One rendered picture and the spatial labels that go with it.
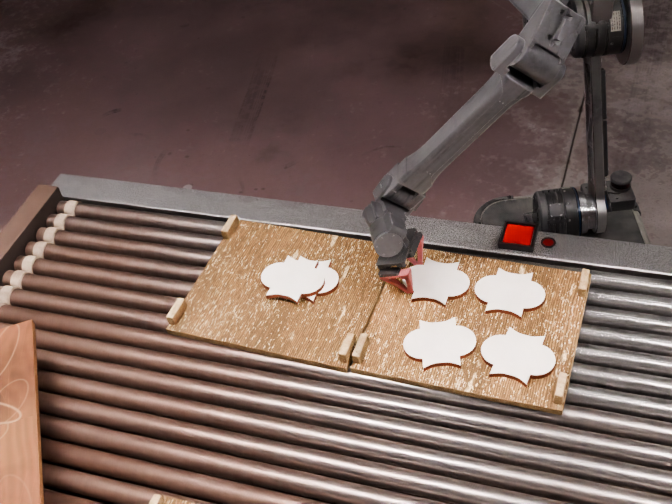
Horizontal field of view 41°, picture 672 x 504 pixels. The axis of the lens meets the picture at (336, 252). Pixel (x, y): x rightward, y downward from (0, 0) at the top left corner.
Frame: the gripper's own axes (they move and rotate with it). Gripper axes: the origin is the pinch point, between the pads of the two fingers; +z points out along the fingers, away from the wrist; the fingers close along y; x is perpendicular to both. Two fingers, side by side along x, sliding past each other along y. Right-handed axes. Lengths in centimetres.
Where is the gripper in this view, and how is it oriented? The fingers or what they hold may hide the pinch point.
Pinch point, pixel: (413, 277)
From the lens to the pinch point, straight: 190.1
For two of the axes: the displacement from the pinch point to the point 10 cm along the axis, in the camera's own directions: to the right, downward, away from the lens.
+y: -3.2, 7.0, -6.4
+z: 4.4, 7.1, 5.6
